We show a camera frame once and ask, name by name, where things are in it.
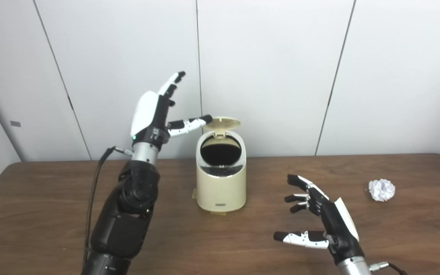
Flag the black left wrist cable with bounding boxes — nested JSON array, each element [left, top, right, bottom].
[[84, 146, 133, 261]]

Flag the cream-colored bin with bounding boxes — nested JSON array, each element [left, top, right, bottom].
[[196, 130, 247, 213]]

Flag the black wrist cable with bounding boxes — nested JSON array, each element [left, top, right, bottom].
[[369, 262, 408, 275], [84, 146, 133, 261]]

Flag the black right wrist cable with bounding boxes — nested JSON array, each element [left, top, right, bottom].
[[369, 262, 408, 275]]

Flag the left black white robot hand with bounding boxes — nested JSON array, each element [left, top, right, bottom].
[[130, 71, 214, 152]]

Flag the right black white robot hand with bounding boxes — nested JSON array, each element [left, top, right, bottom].
[[273, 175, 365, 265]]

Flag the white paper ball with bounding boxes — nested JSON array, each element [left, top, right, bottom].
[[369, 179, 396, 202]]

